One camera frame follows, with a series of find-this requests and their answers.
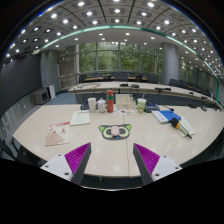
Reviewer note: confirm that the group of ceiling lights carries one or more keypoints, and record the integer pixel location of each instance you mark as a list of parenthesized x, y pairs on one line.
[(113, 13)]

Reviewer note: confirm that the red bottle with green band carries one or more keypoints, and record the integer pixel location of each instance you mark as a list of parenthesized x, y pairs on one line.
[(110, 101)]

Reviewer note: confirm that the blue and white book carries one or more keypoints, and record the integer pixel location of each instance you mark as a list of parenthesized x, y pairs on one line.
[(165, 116)]

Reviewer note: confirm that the white printed document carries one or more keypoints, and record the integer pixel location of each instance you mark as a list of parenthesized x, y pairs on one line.
[(80, 117)]

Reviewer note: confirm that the printed paper cup with straw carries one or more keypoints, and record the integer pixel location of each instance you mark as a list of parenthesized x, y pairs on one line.
[(141, 106)]

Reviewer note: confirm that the cream cardboard box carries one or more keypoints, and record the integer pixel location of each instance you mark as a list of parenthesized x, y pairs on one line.
[(125, 101)]

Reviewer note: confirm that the colourful sticker sheet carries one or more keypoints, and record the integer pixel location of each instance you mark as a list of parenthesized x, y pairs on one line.
[(121, 112)]

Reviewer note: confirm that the cat-face mouse pad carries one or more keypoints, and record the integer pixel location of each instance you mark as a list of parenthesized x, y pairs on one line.
[(105, 132)]

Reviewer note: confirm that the white lidded mug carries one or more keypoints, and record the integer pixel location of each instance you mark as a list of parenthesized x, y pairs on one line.
[(101, 106)]

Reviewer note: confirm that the group of dark office chairs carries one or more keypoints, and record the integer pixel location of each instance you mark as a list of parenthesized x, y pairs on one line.
[(173, 82)]

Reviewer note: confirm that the red and white magazine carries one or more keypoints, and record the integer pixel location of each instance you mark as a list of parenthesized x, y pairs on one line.
[(57, 134)]

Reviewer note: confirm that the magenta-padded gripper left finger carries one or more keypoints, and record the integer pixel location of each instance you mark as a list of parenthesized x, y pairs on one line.
[(77, 159)]

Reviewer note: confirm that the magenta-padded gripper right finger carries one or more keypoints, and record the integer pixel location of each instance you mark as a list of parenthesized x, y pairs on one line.
[(147, 160)]

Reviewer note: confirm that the grey monitor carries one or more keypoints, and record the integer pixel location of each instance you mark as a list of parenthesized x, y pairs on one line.
[(41, 96)]

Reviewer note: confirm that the pink computer mouse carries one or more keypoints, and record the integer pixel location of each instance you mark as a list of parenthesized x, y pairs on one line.
[(115, 130)]

